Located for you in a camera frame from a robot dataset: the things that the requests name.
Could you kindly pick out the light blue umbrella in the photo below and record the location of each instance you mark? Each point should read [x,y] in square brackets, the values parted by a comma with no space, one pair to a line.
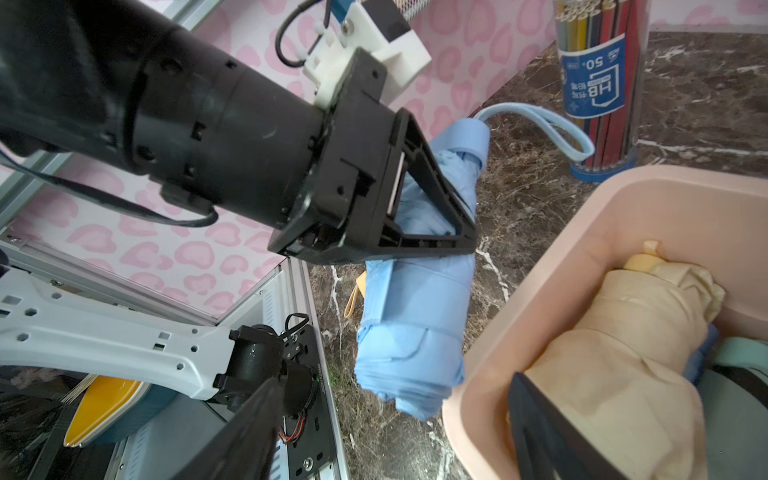
[697,360]

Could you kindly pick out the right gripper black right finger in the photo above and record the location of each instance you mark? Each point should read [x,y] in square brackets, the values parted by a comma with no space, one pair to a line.
[547,446]

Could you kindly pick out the colored pencil tube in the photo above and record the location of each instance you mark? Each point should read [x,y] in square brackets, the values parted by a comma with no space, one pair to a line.
[602,51]

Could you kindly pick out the beige umbrella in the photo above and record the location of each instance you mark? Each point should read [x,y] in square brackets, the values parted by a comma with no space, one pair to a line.
[617,375]

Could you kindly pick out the mint green umbrella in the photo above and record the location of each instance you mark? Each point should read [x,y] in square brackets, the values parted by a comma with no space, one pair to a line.
[733,390]

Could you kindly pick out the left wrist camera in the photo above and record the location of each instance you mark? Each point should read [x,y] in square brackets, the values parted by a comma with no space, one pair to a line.
[379,29]

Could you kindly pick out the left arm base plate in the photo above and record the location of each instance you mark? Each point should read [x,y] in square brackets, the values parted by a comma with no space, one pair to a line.
[306,447]

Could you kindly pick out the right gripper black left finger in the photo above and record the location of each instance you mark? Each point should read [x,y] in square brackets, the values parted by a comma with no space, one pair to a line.
[245,447]

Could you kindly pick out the pink plastic storage box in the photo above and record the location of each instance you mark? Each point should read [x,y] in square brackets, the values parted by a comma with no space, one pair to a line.
[715,220]

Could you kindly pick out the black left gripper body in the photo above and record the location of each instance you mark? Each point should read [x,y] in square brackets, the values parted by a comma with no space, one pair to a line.
[352,183]

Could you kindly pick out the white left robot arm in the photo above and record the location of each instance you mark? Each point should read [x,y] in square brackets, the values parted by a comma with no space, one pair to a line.
[210,270]

